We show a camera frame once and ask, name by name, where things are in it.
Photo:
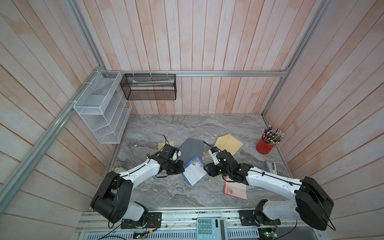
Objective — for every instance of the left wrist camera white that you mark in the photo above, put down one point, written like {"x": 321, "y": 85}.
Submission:
{"x": 176, "y": 155}

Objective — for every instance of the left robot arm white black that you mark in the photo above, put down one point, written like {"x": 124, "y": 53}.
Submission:
{"x": 113, "y": 197}

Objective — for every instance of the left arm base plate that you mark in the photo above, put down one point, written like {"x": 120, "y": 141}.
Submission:
{"x": 151, "y": 220}

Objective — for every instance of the red bordered card right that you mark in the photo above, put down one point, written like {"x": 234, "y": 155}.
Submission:
{"x": 237, "y": 190}

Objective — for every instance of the blue bordered letter paper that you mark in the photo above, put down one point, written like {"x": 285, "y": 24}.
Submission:
{"x": 194, "y": 170}

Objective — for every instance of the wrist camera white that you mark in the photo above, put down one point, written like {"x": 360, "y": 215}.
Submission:
{"x": 176, "y": 155}
{"x": 213, "y": 153}

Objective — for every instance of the red pencil cup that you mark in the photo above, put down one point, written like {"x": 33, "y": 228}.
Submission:
{"x": 263, "y": 148}

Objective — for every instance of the bundle of pencils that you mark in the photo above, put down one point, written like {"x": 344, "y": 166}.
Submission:
{"x": 272, "y": 136}

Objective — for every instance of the white wire mesh shelf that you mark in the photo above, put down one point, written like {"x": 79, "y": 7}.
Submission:
{"x": 103, "y": 108}

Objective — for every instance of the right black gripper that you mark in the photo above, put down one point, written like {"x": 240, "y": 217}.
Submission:
{"x": 211, "y": 171}

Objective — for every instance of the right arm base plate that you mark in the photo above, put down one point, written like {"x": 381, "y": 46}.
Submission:
{"x": 256, "y": 218}

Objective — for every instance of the teal calculator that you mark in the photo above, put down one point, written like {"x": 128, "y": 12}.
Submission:
{"x": 212, "y": 229}

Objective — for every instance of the white stapler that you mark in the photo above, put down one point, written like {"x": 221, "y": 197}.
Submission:
{"x": 271, "y": 167}

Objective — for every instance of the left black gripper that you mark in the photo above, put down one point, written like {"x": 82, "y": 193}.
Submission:
{"x": 179, "y": 169}

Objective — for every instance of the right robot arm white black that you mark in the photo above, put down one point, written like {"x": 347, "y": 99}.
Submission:
{"x": 306, "y": 200}

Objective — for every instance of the black mesh basket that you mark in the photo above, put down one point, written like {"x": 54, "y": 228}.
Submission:
{"x": 149, "y": 87}

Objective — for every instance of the green tape dispenser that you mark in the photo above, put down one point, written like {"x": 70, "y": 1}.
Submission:
{"x": 120, "y": 170}

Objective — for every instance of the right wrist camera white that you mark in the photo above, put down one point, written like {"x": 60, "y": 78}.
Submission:
{"x": 213, "y": 153}

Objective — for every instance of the grey envelope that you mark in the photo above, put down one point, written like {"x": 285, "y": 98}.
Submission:
{"x": 191, "y": 148}

